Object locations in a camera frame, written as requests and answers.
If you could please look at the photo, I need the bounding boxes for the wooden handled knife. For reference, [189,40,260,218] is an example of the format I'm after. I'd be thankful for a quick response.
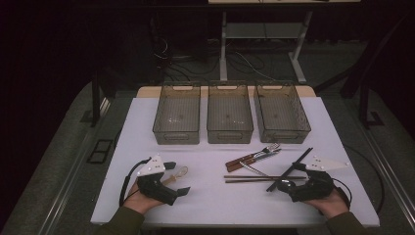
[227,149,282,173]

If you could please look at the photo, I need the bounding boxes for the clear grey plastic bin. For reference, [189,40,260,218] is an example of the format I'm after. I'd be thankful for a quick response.
[152,81,202,146]
[254,80,312,145]
[206,80,254,145]

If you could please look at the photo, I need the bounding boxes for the metal floor rail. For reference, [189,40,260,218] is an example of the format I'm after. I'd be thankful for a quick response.
[360,125,415,226]
[38,96,114,235]

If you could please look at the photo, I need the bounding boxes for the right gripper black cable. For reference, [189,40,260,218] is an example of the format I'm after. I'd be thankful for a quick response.
[332,143,386,216]

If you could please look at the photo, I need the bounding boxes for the person's left hand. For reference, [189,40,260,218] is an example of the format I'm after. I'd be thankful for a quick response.
[122,178,164,215]

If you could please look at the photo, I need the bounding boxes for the black chopstick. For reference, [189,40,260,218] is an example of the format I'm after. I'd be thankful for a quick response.
[265,147,313,193]
[267,148,314,192]

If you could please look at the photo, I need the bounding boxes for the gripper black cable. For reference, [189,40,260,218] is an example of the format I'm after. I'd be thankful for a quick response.
[332,143,386,216]
[118,157,153,208]

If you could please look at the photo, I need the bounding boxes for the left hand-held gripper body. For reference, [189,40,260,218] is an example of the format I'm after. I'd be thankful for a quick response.
[136,154,180,207]

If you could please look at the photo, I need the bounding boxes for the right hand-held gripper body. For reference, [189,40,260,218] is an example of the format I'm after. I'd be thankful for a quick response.
[286,155,349,203]

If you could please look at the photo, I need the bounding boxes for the black metal stand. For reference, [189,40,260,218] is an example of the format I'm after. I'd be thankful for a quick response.
[90,67,116,128]
[312,13,415,130]

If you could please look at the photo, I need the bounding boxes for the black floor cables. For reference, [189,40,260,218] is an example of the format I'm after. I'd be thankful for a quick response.
[153,35,278,82]

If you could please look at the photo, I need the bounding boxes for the white floor cable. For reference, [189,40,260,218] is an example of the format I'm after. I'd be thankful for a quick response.
[234,51,277,81]

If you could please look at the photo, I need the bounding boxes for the white table cover sheet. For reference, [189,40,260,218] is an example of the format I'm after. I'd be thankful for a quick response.
[90,96,381,228]

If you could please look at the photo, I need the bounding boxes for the white metal desk frame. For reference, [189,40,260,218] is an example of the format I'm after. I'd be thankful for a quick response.
[207,0,361,85]

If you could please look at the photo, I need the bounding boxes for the wooden handled fork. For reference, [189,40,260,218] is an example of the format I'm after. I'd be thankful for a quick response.
[225,142,281,168]

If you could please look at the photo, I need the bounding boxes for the person's right hand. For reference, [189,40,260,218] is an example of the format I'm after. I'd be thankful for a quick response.
[302,187,350,219]

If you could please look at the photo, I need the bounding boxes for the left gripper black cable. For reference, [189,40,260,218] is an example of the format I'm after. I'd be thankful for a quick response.
[118,157,153,208]

